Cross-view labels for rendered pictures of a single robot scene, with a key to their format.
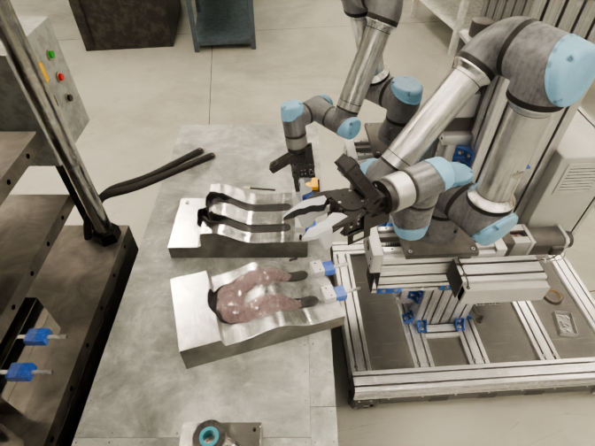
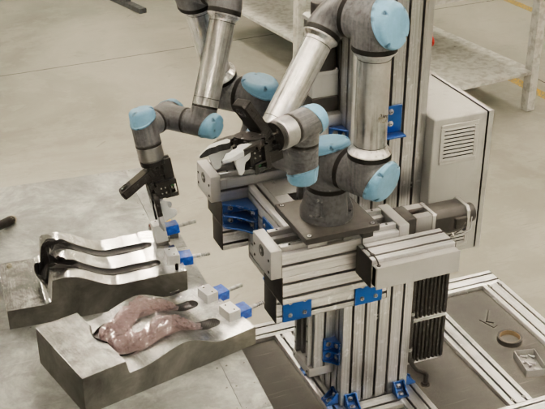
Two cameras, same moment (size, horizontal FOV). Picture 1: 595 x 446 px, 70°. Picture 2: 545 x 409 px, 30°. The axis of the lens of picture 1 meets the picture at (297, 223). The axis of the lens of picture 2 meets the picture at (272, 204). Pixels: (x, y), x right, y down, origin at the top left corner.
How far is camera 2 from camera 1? 155 cm
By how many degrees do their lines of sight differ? 23
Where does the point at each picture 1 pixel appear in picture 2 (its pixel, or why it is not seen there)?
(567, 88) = (391, 34)
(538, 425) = not seen: outside the picture
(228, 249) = (87, 301)
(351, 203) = (251, 137)
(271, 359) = (183, 387)
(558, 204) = (450, 177)
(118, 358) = not seen: outside the picture
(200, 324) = (95, 354)
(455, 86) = (310, 49)
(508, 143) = (366, 90)
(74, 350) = not seen: outside the picture
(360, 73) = (213, 65)
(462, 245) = (361, 222)
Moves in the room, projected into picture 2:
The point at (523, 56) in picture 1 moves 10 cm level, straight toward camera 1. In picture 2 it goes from (354, 16) to (349, 29)
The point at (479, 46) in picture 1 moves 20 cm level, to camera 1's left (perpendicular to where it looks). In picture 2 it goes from (320, 15) to (243, 23)
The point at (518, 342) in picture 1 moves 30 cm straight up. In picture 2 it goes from (479, 396) to (488, 322)
